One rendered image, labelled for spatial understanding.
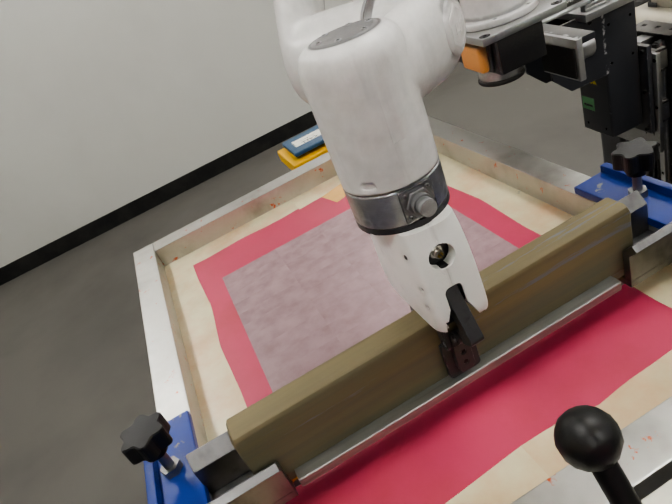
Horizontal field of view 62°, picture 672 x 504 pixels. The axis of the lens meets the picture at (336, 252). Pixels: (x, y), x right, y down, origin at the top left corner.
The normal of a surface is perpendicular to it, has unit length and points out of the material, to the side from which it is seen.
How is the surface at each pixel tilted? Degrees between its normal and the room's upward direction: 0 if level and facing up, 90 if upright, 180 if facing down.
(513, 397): 0
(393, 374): 90
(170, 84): 90
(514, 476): 0
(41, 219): 90
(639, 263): 90
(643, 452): 0
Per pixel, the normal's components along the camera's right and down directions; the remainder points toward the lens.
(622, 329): -0.34, -0.79
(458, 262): 0.39, 0.32
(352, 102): -0.18, 0.59
